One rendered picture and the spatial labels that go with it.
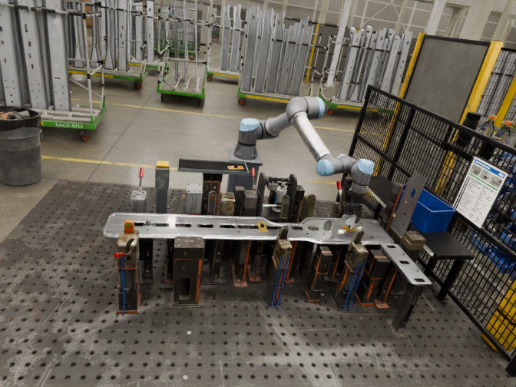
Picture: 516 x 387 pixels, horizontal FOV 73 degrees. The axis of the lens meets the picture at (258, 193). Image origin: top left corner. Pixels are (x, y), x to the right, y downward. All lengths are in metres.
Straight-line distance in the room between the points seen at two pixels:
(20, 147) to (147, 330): 2.92
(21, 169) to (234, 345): 3.23
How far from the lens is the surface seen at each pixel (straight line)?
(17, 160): 4.22
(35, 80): 5.82
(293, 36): 8.80
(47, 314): 1.74
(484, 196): 1.98
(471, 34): 9.22
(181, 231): 1.61
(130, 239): 1.46
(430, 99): 4.10
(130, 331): 1.61
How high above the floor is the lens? 1.90
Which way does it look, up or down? 27 degrees down
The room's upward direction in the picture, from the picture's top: 9 degrees clockwise
